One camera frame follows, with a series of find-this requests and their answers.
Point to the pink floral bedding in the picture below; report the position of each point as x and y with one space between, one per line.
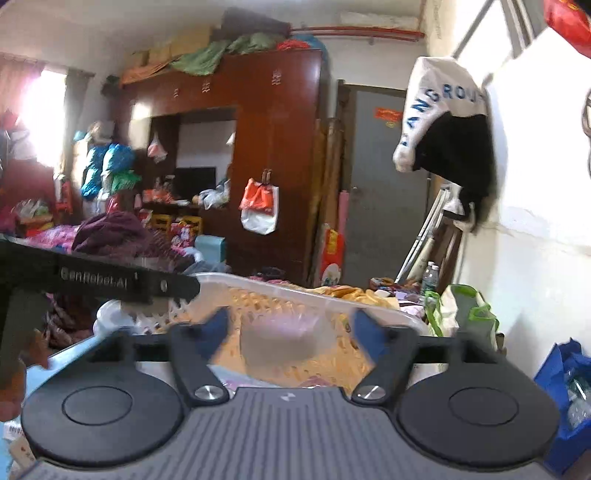
51 239

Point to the white hanging cloth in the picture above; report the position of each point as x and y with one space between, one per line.
459 214

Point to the red door sign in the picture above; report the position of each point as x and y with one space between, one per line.
388 115

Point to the white bag with blue letters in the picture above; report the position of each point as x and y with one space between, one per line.
429 92

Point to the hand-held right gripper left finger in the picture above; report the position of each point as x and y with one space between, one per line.
216 333

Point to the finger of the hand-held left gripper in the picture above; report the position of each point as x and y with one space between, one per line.
178 287

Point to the red hanging bag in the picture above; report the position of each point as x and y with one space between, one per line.
570 23

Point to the red ceiling pipe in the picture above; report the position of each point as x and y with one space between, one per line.
360 31

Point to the purple blanket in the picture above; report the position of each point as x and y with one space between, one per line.
115 235

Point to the yellow crate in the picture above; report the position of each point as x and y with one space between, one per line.
189 224

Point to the clear water bottle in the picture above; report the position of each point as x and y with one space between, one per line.
425 279
435 276

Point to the pink curtain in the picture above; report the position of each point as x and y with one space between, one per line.
18 78

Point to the white and orange plastic bag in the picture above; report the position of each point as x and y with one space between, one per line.
258 217

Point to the small white hanging bag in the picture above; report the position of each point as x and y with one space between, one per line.
157 148

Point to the grey door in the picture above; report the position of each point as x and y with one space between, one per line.
378 184

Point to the grey metal crutch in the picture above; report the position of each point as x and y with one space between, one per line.
422 235

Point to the blue shopping bag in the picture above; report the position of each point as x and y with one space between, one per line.
554 378

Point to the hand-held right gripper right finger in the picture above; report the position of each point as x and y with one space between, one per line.
367 332

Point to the light blue box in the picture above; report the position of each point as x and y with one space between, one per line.
211 249

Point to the wooden planks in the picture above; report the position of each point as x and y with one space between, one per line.
325 184

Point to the person's left hand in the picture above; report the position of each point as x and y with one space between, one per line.
33 353

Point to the yellow blanket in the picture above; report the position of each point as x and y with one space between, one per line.
351 293

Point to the red and yellow calendar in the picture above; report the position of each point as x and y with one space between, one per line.
333 258

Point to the pile of blue plastic bags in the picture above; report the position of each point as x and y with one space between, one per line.
108 168

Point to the brown wooden wardrobe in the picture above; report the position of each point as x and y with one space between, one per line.
277 138

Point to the green and white bag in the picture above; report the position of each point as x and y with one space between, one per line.
461 304

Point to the black hanging garment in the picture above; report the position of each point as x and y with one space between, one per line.
461 157

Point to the black television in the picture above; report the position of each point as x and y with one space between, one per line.
195 183

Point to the white plastic laundry basket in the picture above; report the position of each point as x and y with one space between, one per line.
295 295

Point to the green cloth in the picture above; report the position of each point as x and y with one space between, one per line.
203 57

